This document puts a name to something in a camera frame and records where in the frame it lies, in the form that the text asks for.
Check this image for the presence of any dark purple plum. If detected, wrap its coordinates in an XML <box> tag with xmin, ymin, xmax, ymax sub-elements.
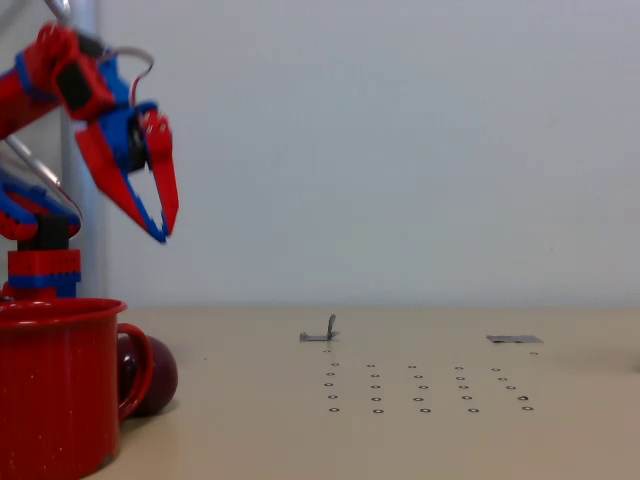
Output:
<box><xmin>117</xmin><ymin>334</ymin><xmax>180</xmax><ymax>417</ymax></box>

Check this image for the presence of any red speckled enamel mug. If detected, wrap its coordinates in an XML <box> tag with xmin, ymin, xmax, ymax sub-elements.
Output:
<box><xmin>0</xmin><ymin>297</ymin><xmax>154</xmax><ymax>480</ymax></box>

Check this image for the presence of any flat grey metal plate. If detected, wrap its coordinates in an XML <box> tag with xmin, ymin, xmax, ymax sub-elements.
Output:
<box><xmin>485</xmin><ymin>334</ymin><xmax>545</xmax><ymax>345</ymax></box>

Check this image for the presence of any dark red gripper cable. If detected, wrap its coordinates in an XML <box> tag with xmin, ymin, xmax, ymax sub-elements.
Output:
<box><xmin>101</xmin><ymin>46</ymin><xmax>156</xmax><ymax>109</ymax></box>

